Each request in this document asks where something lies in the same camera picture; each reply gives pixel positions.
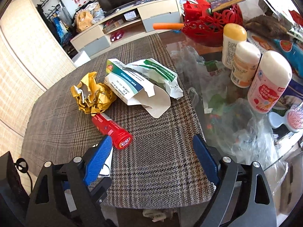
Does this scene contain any red tube package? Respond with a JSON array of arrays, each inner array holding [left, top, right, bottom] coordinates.
[[92, 113, 133, 150]]

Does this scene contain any clear plastic bag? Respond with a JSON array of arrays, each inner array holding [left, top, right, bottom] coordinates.
[[170, 46, 289, 194]]

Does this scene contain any pink hairbrush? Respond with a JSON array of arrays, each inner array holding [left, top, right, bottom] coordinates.
[[268, 107, 302, 133]]

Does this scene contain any yellow crumpled wrapper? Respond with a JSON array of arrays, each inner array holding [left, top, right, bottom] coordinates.
[[70, 72, 117, 116]]

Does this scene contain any blue cookie tin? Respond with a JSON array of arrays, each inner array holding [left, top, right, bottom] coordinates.
[[247, 30, 302, 107]]

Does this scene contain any grey plaid tablecloth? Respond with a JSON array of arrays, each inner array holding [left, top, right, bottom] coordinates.
[[22, 34, 215, 209]]

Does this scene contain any white blue medicine box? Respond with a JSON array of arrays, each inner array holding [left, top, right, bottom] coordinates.
[[104, 58, 170, 118]]

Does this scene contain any white pink powder bottle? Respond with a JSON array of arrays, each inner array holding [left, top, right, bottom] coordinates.
[[248, 51, 292, 114]]

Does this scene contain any woven folding screen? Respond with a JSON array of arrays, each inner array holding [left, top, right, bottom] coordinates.
[[1, 0, 75, 159]]

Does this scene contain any small white cap bottle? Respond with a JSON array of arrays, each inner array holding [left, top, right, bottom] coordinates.
[[231, 42, 261, 88]]

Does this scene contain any white green foil pouch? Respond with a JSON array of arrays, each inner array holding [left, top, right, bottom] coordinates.
[[124, 58, 183, 100]]

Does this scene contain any yellow cap white bottle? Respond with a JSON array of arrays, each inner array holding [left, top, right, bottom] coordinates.
[[222, 23, 247, 69]]

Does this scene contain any yellow plush toy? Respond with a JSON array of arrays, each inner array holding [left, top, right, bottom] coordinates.
[[76, 10, 93, 33]]

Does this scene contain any red plastic basket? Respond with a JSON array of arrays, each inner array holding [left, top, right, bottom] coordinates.
[[181, 0, 243, 47]]

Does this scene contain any black coat rack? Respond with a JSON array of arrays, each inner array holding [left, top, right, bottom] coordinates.
[[32, 0, 72, 47]]

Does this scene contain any white tv cabinet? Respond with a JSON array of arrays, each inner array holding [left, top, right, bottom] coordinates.
[[71, 0, 183, 59]]

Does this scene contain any orange handle stick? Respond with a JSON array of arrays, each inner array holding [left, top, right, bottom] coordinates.
[[152, 23, 184, 30]]

